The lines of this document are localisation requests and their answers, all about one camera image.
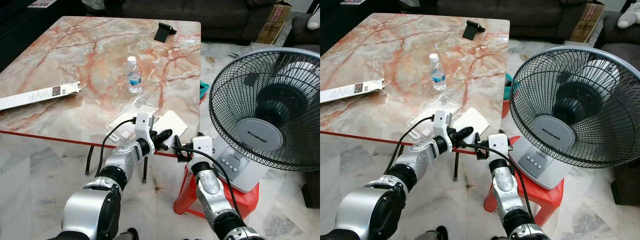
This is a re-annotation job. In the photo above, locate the clear plastic food container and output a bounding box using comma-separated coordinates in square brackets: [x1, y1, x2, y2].
[407, 93, 464, 132]
[106, 96, 160, 133]

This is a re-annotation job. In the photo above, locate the clear plastic water bottle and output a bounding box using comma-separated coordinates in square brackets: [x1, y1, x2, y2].
[126, 56, 144, 94]
[429, 53, 447, 92]

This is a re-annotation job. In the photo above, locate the grey table fan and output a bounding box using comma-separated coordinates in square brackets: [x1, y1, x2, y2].
[508, 46, 640, 191]
[208, 47, 321, 194]

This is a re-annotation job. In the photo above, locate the red plastic stool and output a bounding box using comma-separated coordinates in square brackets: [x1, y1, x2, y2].
[173, 164, 261, 219]
[483, 135, 565, 227]

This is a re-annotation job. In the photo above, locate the black phone stand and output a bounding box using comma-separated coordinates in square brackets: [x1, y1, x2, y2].
[462, 19, 486, 41]
[153, 22, 178, 44]

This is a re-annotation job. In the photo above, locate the long white cardboard box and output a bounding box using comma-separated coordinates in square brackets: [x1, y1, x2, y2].
[0, 81, 81, 111]
[320, 78, 385, 105]

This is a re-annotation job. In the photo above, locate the dark grey sofa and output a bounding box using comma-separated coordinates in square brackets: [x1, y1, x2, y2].
[436, 0, 592, 40]
[121, 0, 282, 42]

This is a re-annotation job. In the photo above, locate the dark low furniture block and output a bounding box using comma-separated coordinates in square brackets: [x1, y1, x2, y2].
[612, 159, 640, 207]
[302, 169, 321, 209]

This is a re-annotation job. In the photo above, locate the brown cardboard box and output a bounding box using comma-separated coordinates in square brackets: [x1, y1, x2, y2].
[254, 2, 294, 45]
[568, 2, 605, 44]

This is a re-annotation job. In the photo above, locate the dark grey armchair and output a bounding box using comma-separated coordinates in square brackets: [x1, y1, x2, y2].
[599, 12, 640, 70]
[291, 13, 321, 54]

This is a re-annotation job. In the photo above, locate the white plush toy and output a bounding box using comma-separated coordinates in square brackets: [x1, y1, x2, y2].
[617, 6, 640, 29]
[307, 7, 321, 31]

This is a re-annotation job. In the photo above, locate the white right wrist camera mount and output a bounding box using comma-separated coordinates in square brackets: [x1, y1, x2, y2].
[191, 135, 215, 166]
[487, 133, 511, 161]

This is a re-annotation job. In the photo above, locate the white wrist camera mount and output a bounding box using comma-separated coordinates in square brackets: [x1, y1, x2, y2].
[191, 135, 215, 166]
[487, 133, 511, 161]
[432, 109, 454, 140]
[133, 112, 156, 144]

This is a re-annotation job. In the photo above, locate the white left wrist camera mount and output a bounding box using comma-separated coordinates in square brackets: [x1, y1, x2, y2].
[432, 109, 454, 140]
[133, 112, 156, 144]

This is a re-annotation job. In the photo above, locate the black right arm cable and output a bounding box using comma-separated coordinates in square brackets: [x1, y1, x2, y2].
[172, 144, 244, 219]
[459, 142, 537, 222]

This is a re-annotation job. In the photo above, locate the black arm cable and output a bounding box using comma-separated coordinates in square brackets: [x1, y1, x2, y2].
[94, 117, 137, 179]
[394, 115, 435, 174]
[172, 144, 244, 219]
[459, 142, 537, 222]

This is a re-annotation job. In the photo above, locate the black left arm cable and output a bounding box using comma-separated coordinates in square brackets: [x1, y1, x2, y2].
[394, 115, 435, 174]
[94, 117, 137, 179]

